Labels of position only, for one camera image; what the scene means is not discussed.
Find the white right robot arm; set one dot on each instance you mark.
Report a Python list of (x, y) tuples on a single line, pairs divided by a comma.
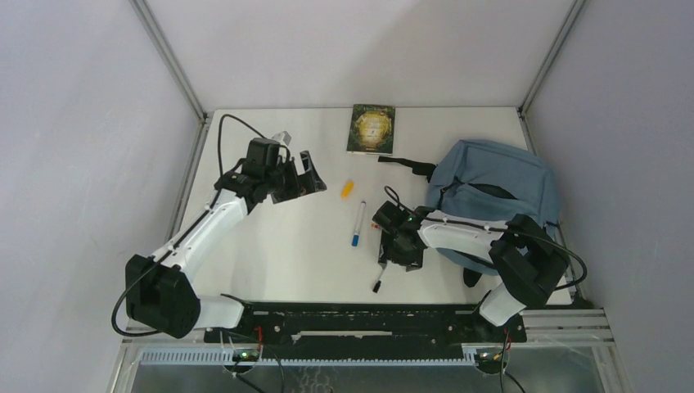
[(529, 263)]

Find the white marker black cap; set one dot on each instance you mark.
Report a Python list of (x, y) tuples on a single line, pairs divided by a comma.
[(377, 284)]

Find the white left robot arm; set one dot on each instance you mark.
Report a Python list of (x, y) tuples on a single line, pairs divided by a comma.
[(159, 291)]

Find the blue student backpack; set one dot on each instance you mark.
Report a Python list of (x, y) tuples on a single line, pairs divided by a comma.
[(487, 180)]

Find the left aluminium corner post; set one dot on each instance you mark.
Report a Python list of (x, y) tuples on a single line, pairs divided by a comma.
[(166, 52)]

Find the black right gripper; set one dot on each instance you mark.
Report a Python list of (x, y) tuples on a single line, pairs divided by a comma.
[(386, 252)]

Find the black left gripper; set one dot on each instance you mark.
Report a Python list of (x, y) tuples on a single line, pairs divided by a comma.
[(295, 190)]

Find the white marker blue cap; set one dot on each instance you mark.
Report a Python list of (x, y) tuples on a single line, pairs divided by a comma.
[(362, 207)]

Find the dark green forest book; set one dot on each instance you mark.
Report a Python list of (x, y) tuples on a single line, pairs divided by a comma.
[(371, 130)]

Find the yellow highlighter cap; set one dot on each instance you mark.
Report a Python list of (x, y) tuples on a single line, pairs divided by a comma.
[(347, 189)]

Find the aluminium corner post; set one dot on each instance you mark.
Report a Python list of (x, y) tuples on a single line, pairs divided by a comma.
[(166, 52), (570, 20)]

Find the right aluminium corner post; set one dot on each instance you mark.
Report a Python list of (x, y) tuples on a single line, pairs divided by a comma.
[(570, 20)]

